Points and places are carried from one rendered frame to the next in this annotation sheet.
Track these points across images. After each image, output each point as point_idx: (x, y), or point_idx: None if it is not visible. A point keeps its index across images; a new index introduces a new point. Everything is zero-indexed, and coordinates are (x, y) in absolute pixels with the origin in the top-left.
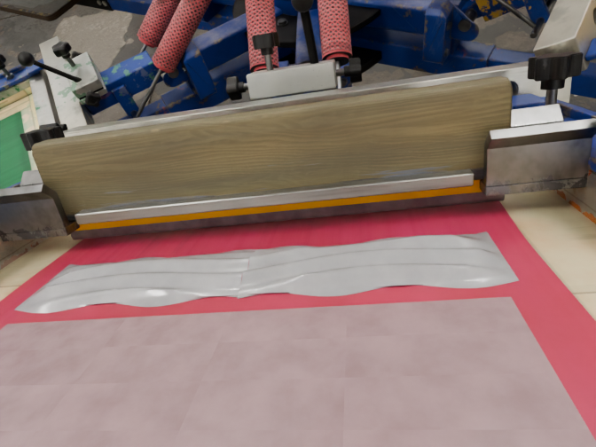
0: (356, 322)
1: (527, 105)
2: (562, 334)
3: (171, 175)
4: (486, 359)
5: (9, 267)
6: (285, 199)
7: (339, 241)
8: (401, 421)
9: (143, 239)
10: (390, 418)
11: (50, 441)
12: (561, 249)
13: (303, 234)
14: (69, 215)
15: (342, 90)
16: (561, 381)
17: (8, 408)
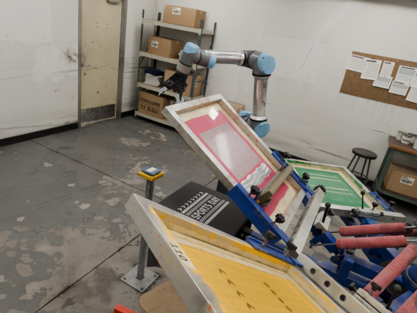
0: (243, 172)
1: (280, 230)
2: (233, 176)
3: (278, 175)
4: (234, 171)
5: (276, 168)
6: (267, 182)
7: (258, 187)
8: (233, 163)
9: None
10: (233, 163)
11: (243, 153)
12: None
13: (262, 187)
14: (280, 171)
15: (307, 220)
16: (229, 170)
17: (248, 153)
